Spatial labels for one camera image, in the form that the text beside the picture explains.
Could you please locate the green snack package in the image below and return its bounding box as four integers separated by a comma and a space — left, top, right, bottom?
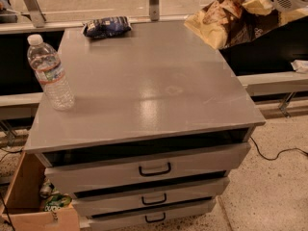
43, 193, 72, 212

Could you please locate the middle grey drawer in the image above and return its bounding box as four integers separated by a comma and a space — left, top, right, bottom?
72, 177, 229, 217

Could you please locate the clear plastic water bottle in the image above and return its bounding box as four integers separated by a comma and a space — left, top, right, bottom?
27, 34, 75, 111

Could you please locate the grey drawer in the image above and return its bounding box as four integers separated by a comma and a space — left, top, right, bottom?
72, 177, 229, 217
89, 198, 216, 231
45, 142, 250, 193

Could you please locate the black floor cable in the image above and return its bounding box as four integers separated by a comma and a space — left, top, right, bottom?
249, 136, 308, 162

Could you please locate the cardboard box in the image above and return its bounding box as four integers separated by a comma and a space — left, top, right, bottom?
1, 153, 80, 231

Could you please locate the metal can in box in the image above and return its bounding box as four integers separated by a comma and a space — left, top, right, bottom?
39, 181, 53, 198

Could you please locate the bottom grey drawer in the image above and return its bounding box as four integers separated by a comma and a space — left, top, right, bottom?
89, 198, 216, 231

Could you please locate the top grey drawer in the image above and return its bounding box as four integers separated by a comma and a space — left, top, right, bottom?
45, 142, 250, 193

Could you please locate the grey drawer cabinet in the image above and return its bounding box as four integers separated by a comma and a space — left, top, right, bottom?
23, 19, 266, 231

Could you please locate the white paper on ledge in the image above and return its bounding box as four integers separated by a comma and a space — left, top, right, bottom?
291, 60, 308, 73

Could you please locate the brown chip bag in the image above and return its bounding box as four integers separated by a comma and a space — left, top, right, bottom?
184, 0, 308, 50

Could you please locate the blue chip bag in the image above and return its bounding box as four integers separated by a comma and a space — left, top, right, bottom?
82, 16, 131, 39

